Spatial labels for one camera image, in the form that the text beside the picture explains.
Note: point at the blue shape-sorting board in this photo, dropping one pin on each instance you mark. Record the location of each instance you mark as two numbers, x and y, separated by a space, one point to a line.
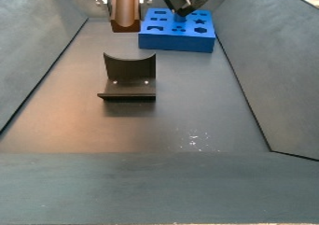
188 35

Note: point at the blue cylinder peg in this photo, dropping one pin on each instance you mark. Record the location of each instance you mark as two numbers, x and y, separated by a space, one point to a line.
179 18

